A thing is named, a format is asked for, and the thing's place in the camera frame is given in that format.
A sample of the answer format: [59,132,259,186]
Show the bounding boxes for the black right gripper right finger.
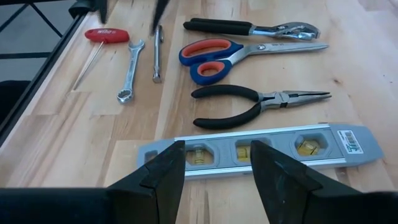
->
[250,140,364,224]

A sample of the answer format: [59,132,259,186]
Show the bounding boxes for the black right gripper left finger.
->
[107,140,187,224]

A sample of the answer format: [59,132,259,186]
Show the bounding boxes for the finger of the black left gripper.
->
[150,0,171,34]
[98,0,109,25]

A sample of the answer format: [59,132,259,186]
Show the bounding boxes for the red T-handle hex key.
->
[71,27,131,91]

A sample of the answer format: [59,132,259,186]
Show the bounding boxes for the silver socket extension bar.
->
[151,24,165,84]

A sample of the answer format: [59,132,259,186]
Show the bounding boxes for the black handled groove joint pliers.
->
[182,17,321,41]

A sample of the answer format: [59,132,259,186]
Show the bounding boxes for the silver combination wrench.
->
[116,39,146,105]

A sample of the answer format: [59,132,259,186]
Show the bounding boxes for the grey torpedo level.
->
[136,123,385,181]

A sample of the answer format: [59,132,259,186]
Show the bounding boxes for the black handled needle nose pliers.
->
[190,84,333,131]

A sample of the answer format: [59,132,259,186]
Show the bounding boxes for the black aluminium table frame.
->
[0,0,96,147]

